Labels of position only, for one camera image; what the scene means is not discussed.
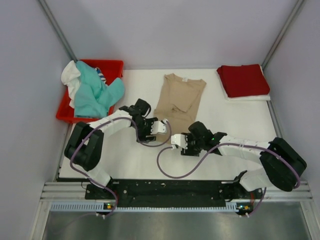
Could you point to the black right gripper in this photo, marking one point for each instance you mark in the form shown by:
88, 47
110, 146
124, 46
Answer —
189, 151

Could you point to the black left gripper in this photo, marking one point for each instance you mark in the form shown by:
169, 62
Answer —
142, 137

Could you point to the beige t-shirt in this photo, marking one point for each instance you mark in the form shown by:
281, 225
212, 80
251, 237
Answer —
178, 103

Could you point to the teal t-shirt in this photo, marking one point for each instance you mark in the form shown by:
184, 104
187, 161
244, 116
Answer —
93, 100

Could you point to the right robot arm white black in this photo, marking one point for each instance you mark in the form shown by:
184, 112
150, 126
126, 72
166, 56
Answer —
280, 165

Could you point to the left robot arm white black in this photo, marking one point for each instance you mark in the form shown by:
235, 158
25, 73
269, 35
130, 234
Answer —
85, 144

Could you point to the red plastic bin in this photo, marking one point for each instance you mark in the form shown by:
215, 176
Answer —
111, 69

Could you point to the red white blue striped shirt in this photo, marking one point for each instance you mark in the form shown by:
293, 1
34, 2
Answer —
101, 76

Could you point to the folded red t-shirt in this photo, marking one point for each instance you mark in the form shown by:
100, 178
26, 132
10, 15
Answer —
243, 78

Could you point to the folded white t-shirt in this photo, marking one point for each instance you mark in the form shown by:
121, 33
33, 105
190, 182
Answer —
260, 97

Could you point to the white t-shirt in bin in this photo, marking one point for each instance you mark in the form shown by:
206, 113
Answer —
70, 77

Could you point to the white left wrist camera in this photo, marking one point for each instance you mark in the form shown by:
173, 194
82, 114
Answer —
159, 127

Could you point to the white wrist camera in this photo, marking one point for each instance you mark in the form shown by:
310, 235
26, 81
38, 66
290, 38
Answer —
180, 140
159, 127

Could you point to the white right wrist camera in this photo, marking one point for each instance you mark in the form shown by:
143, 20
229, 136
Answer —
180, 140

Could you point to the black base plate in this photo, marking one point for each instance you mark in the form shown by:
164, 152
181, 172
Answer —
176, 193

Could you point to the light blue cable duct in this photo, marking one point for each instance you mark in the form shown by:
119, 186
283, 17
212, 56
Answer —
105, 207

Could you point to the right aluminium side rail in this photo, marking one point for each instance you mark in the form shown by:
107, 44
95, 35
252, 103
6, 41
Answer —
280, 120

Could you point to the aluminium front rail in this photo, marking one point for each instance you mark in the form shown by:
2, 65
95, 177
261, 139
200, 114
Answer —
60, 191

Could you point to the left aluminium corner post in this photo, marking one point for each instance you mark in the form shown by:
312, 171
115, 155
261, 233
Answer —
57, 29

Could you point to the aluminium corner post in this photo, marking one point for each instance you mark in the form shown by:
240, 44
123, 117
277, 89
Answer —
283, 31
57, 29

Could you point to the right aluminium corner post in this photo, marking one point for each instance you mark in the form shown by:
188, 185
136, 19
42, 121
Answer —
283, 31

